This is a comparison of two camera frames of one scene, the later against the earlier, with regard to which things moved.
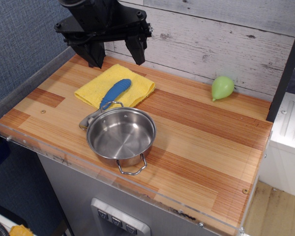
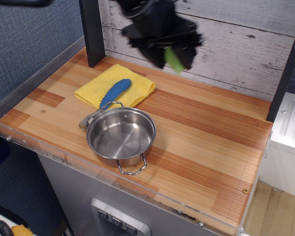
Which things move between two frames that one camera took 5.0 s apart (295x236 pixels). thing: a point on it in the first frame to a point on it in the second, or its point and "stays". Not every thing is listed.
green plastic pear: (222, 87) to (172, 58)
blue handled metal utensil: (118, 89) stays
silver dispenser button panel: (107, 219) stays
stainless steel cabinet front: (75, 191) stays
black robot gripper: (93, 22) to (157, 26)
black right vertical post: (280, 91) stays
